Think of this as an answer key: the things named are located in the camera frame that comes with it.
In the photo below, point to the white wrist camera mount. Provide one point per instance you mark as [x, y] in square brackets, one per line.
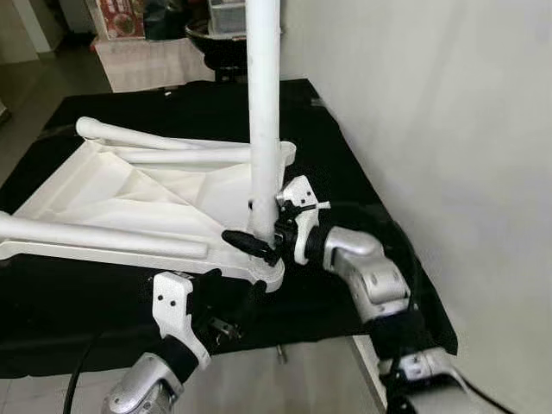
[297, 194]
[171, 302]

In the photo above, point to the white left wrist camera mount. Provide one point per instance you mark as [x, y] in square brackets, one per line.
[171, 302]

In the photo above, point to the grey plastic storage box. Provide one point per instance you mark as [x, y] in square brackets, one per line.
[226, 15]

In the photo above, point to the pale patterned mat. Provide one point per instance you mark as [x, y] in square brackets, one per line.
[151, 67]

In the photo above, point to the red printed box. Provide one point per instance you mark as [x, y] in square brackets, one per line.
[119, 17]

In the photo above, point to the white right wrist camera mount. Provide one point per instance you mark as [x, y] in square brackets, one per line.
[297, 194]

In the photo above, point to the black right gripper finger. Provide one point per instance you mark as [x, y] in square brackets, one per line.
[250, 245]

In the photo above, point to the black tablecloth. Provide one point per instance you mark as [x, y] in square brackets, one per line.
[86, 310]

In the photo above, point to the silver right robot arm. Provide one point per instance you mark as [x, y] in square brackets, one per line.
[371, 276]

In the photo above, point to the metal table leg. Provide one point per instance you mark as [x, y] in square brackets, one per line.
[280, 354]

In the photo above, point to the black stool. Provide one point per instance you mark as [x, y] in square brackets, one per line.
[228, 74]

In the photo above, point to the black bag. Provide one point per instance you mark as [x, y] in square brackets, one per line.
[166, 19]

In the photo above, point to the small grey tape piece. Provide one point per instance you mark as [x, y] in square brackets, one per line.
[317, 103]

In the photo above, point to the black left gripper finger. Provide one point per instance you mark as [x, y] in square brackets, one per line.
[252, 298]
[207, 283]

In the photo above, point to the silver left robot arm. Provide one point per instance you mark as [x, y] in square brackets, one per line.
[142, 388]

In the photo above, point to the white plastic children table top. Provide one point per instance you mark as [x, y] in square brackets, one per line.
[129, 194]

